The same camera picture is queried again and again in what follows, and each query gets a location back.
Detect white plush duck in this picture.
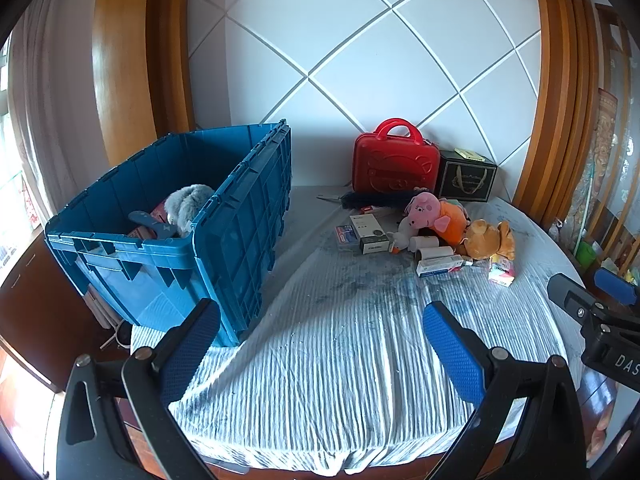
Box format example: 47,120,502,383
387,217,419,254

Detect dark wooden cabinet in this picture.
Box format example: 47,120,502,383
0,235,127,392

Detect red toy suitcase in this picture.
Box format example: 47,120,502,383
352,118,440,193

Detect brown teddy bear plush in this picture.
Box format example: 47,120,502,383
457,219,516,261

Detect black fluffy duster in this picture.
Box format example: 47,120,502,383
340,191,416,209

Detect pig plush orange dress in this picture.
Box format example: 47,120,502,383
404,192,470,248

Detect white pill bottle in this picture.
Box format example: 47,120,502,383
408,235,439,252

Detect blue plastic storage crate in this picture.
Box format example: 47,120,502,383
44,120,292,347

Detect small blue red packet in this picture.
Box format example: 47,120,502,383
334,224,359,252

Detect grey furry plush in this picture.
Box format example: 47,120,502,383
164,184,214,237

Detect black gift box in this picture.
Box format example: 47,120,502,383
434,150,498,203

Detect long white toothpaste box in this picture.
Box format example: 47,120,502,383
416,255,465,276

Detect white curtain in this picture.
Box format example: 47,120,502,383
9,0,110,219

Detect pink Kotex pad pack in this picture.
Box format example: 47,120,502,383
488,255,515,287

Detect white green carton box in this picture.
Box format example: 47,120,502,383
349,214,390,255

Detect blue plastic toy handle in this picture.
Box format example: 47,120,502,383
128,210,178,240

